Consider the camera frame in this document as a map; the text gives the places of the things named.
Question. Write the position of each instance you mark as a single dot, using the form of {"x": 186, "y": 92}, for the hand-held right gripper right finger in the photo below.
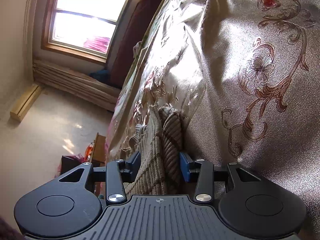
{"x": 184, "y": 167}

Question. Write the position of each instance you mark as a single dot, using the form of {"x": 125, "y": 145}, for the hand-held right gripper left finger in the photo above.
{"x": 135, "y": 162}

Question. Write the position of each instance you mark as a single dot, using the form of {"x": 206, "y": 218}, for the beige striped knit sweater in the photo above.
{"x": 155, "y": 155}

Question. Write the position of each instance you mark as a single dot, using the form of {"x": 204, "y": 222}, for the wooden bedside cabinet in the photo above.
{"x": 99, "y": 150}

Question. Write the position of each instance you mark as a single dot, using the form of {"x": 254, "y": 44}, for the orange item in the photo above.
{"x": 88, "y": 151}

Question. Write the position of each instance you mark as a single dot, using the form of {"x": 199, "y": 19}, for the black box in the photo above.
{"x": 72, "y": 166}

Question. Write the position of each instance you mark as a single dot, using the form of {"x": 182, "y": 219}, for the teal cloth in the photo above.
{"x": 100, "y": 75}

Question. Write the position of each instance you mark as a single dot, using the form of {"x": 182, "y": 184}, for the beige pleated curtain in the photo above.
{"x": 75, "y": 82}

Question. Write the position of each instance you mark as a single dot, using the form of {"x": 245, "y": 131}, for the floral satin bedspread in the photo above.
{"x": 237, "y": 55}

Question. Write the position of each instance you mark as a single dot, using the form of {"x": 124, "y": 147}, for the light wooden box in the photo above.
{"x": 25, "y": 103}

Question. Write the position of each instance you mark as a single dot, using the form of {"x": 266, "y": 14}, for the wooden framed window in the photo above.
{"x": 85, "y": 12}

